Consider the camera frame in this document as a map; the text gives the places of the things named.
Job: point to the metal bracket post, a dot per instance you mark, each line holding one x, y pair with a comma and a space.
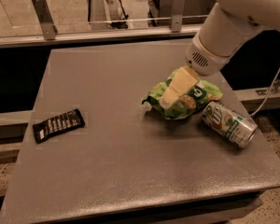
47, 25
177, 15

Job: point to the metal rail behind table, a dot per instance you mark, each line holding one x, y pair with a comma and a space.
98, 36

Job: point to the right metal bracket post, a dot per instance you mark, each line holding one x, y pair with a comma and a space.
177, 15

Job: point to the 7up soda can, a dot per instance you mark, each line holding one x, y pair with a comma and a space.
229, 124

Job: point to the left metal bracket post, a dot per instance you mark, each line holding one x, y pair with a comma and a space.
47, 25

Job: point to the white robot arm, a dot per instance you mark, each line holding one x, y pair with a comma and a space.
228, 26

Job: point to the black snack bar wrapper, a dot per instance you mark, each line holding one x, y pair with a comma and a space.
57, 125

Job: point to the green rice chip bag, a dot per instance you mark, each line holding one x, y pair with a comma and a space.
198, 97

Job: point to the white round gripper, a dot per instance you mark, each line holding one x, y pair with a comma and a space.
205, 61

